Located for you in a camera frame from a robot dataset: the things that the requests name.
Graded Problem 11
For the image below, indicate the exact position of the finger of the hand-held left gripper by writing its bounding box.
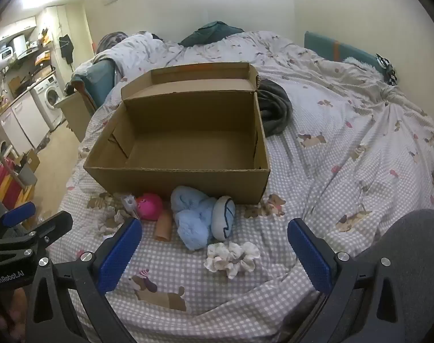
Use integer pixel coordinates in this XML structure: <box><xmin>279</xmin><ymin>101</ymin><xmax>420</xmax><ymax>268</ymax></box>
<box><xmin>4</xmin><ymin>202</ymin><xmax>37</xmax><ymax>228</ymax></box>
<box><xmin>35</xmin><ymin>211</ymin><xmax>73</xmax><ymax>248</ymax></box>

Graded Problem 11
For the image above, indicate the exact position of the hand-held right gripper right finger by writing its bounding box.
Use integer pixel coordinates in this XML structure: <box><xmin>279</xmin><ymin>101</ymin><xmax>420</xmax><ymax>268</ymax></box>
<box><xmin>288</xmin><ymin>217</ymin><xmax>414</xmax><ymax>343</ymax></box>

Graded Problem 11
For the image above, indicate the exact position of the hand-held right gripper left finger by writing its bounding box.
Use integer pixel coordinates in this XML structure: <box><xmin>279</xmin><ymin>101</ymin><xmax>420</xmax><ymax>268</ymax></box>
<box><xmin>24</xmin><ymin>217</ymin><xmax>143</xmax><ymax>343</ymax></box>

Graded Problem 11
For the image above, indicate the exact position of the beige scrunchie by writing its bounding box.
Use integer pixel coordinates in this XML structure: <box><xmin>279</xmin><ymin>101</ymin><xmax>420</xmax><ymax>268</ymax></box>
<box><xmin>97</xmin><ymin>209</ymin><xmax>132</xmax><ymax>236</ymax></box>

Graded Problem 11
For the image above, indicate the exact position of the orange foam tube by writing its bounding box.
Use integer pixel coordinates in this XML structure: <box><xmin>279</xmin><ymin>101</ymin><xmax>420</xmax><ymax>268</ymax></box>
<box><xmin>154</xmin><ymin>209</ymin><xmax>173</xmax><ymax>241</ymax></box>

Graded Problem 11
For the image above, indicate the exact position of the pink rubber duck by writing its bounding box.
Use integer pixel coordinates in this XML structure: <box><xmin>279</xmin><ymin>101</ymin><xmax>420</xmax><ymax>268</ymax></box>
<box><xmin>136</xmin><ymin>193</ymin><xmax>164</xmax><ymax>221</ymax></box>

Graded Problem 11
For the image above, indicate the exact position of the light blue plush toy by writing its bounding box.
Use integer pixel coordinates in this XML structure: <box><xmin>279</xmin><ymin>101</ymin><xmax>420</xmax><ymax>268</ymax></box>
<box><xmin>170</xmin><ymin>186</ymin><xmax>218</xmax><ymax>251</ymax></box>

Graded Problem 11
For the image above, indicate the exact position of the white scrunchie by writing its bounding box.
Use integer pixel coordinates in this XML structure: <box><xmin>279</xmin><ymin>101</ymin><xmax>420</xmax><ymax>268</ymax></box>
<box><xmin>204</xmin><ymin>241</ymin><xmax>261</xmax><ymax>280</ymax></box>

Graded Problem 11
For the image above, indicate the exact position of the white plush ball blue line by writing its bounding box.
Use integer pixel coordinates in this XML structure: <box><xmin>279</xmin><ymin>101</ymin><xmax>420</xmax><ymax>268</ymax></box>
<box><xmin>212</xmin><ymin>196</ymin><xmax>236</xmax><ymax>241</ymax></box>

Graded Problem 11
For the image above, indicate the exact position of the person's left hand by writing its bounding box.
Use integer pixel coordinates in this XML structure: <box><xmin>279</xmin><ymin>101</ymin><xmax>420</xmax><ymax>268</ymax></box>
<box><xmin>3</xmin><ymin>288</ymin><xmax>28</xmax><ymax>333</ymax></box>

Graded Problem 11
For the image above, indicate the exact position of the grey bin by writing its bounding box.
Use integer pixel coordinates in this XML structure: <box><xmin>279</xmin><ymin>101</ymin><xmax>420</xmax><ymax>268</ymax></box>
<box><xmin>15</xmin><ymin>166</ymin><xmax>37</xmax><ymax>186</ymax></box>

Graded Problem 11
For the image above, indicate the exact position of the small cardboard box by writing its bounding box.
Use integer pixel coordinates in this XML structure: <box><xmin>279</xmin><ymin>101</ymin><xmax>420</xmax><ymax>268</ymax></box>
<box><xmin>14</xmin><ymin>149</ymin><xmax>41</xmax><ymax>174</ymax></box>

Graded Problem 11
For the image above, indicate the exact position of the crumpled clear plastic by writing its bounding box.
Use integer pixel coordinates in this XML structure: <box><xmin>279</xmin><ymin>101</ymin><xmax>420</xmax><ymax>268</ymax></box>
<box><xmin>120</xmin><ymin>194</ymin><xmax>138</xmax><ymax>218</ymax></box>

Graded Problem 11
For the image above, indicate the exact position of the checked dog print duvet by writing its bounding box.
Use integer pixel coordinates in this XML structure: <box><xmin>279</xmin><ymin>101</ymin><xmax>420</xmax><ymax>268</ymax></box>
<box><xmin>49</xmin><ymin>30</ymin><xmax>434</xmax><ymax>329</ymax></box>

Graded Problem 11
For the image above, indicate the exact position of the white cabinet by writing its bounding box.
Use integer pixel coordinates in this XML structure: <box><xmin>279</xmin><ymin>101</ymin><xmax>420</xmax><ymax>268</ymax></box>
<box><xmin>0</xmin><ymin>95</ymin><xmax>49</xmax><ymax>156</ymax></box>

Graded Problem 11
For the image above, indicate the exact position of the wooden nightstand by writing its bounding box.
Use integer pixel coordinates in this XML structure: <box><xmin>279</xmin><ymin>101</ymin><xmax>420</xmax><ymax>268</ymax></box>
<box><xmin>54</xmin><ymin>91</ymin><xmax>96</xmax><ymax>143</ymax></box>

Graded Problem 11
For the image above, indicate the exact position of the white washing machine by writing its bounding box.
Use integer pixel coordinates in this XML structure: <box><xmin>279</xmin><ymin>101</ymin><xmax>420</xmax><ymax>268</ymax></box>
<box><xmin>30</xmin><ymin>75</ymin><xmax>65</xmax><ymax>131</ymax></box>

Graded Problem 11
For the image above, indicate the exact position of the dark grey garment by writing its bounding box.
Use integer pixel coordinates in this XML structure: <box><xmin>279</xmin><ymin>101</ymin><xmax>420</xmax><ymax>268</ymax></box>
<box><xmin>258</xmin><ymin>79</ymin><xmax>292</xmax><ymax>137</ymax></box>

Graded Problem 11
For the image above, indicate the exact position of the teal blanket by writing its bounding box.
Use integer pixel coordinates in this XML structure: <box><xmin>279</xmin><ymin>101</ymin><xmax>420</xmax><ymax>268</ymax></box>
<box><xmin>71</xmin><ymin>59</ymin><xmax>117</xmax><ymax>109</ymax></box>

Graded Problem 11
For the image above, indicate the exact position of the black hanging bag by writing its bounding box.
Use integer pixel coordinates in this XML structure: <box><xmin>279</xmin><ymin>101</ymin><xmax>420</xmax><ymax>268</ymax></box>
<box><xmin>59</xmin><ymin>35</ymin><xmax>75</xmax><ymax>65</ymax></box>

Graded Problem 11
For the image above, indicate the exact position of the grey patterned pillow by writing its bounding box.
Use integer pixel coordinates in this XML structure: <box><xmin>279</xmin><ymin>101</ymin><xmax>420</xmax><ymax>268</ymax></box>
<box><xmin>96</xmin><ymin>31</ymin><xmax>160</xmax><ymax>56</ymax></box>

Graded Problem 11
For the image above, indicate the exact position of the white fluffy cloth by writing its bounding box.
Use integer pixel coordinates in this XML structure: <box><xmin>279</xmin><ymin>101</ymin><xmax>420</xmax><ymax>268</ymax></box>
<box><xmin>342</xmin><ymin>56</ymin><xmax>382</xmax><ymax>75</ymax></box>

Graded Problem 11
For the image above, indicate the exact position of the black white checkered cloth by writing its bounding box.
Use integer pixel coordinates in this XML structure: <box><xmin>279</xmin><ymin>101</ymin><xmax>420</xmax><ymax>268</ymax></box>
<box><xmin>376</xmin><ymin>53</ymin><xmax>400</xmax><ymax>85</ymax></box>

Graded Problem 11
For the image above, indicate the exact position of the teal cushion orange stripe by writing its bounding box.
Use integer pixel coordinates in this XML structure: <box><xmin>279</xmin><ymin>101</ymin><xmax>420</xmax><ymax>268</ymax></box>
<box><xmin>304</xmin><ymin>31</ymin><xmax>385</xmax><ymax>75</ymax></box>

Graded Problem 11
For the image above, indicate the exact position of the dark teal pillow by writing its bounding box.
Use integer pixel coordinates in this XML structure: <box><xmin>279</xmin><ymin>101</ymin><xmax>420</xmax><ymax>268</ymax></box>
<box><xmin>178</xmin><ymin>21</ymin><xmax>245</xmax><ymax>48</ymax></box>

